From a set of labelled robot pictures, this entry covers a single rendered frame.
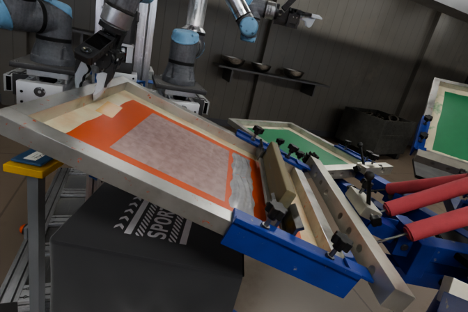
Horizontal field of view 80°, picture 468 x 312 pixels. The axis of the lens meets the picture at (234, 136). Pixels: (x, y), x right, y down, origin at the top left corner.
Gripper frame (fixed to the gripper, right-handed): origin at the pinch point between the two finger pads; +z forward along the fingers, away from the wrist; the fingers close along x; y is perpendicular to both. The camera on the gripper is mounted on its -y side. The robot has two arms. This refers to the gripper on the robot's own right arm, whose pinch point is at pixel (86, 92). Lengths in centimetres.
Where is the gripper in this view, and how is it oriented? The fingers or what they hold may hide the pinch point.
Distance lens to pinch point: 88.9
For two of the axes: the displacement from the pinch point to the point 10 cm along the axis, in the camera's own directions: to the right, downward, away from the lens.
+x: -8.8, -4.5, -1.3
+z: -4.7, 8.3, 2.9
